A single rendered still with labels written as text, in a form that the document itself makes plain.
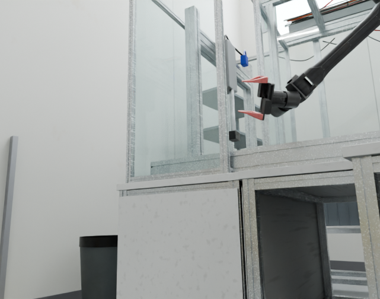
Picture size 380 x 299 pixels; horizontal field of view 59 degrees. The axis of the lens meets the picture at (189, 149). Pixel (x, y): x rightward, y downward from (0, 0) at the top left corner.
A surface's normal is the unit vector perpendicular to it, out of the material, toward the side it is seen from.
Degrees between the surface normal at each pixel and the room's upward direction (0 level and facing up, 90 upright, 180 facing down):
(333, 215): 90
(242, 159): 90
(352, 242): 90
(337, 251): 90
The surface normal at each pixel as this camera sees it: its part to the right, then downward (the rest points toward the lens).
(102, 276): 0.09, -0.14
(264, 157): -0.52, -0.17
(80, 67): 0.78, -0.15
